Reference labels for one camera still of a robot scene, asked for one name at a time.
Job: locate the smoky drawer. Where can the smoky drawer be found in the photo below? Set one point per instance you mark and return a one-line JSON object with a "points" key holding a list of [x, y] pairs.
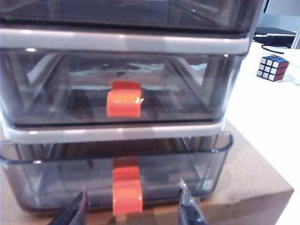
{"points": [[58, 93], [117, 11], [58, 178]]}

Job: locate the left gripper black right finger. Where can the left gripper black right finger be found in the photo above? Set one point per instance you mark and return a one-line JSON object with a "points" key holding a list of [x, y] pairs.
{"points": [[189, 213]]}

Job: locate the white drawer cabinet frame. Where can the white drawer cabinet frame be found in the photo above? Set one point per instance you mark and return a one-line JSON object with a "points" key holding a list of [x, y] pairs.
{"points": [[117, 42]]}

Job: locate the brown cardboard box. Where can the brown cardboard box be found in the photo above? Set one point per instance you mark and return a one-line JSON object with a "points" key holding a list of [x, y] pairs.
{"points": [[246, 187]]}

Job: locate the Rubik's cube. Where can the Rubik's cube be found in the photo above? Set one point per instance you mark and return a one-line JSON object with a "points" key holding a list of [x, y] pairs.
{"points": [[272, 68]]}

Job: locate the smoky drawer, white-looking interior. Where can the smoky drawer, white-looking interior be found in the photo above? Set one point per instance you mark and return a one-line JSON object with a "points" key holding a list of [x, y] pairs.
{"points": [[117, 11]]}

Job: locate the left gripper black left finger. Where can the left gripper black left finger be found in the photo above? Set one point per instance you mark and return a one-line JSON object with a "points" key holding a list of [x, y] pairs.
{"points": [[75, 213]]}

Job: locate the smoky drawer, ridged back wall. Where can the smoky drawer, ridged back wall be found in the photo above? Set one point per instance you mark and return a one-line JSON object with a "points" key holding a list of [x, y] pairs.
{"points": [[58, 93]]}

